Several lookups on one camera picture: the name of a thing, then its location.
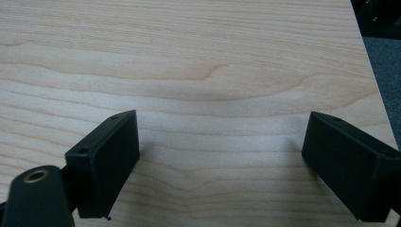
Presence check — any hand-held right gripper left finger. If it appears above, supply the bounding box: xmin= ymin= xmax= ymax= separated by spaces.
xmin=64 ymin=109 xmax=141 ymax=219

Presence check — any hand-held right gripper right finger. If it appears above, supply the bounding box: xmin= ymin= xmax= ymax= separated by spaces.
xmin=301 ymin=111 xmax=401 ymax=223

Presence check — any black metal stand base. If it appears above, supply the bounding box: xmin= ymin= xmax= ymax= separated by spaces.
xmin=350 ymin=0 xmax=401 ymax=41

